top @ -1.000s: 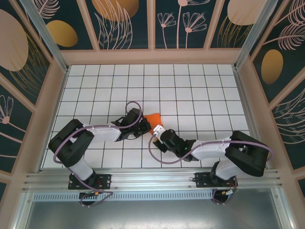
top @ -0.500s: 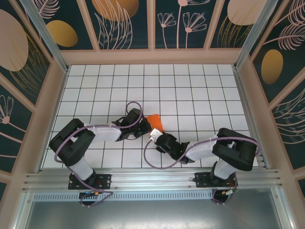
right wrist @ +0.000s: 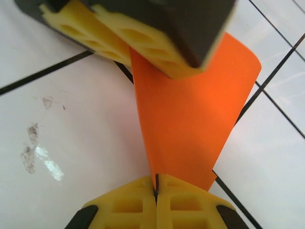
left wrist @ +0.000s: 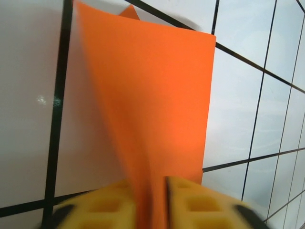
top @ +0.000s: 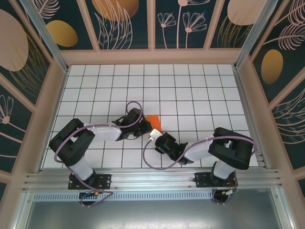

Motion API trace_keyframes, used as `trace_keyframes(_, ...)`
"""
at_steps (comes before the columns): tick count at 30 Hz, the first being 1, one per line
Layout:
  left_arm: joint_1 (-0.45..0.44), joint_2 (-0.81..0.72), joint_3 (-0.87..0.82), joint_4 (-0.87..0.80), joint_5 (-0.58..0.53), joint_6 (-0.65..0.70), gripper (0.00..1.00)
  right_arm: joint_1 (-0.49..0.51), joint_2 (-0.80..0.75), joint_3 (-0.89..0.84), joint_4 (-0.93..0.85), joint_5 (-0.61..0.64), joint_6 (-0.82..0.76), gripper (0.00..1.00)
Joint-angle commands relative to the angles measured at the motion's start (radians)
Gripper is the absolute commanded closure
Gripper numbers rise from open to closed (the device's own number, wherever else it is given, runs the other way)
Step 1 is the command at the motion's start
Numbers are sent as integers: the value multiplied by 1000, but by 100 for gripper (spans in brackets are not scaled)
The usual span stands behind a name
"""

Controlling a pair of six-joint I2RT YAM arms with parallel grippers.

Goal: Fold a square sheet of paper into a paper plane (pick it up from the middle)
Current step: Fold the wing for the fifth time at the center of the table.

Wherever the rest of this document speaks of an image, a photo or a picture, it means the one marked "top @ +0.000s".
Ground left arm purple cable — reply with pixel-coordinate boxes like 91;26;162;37
54;101;144;208

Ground slotted metal cable duct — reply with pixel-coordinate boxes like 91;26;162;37
33;193;215;201

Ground aluminium side rail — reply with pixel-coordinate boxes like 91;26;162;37
233;68;271;169

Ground aluminium mounting rail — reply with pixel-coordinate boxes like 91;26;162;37
22;168;284;191

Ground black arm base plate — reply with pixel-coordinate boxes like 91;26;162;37
194;172;238;189
68;173;112;190

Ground orange paper sheet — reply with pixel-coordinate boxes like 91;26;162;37
145;114;164;134

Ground aluminium frame post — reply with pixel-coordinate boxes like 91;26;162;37
233;0;282;70
19;0;70;73

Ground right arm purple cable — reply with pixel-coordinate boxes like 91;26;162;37
142;135;258;206

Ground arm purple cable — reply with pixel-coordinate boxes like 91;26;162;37
142;135;258;206
54;101;144;208

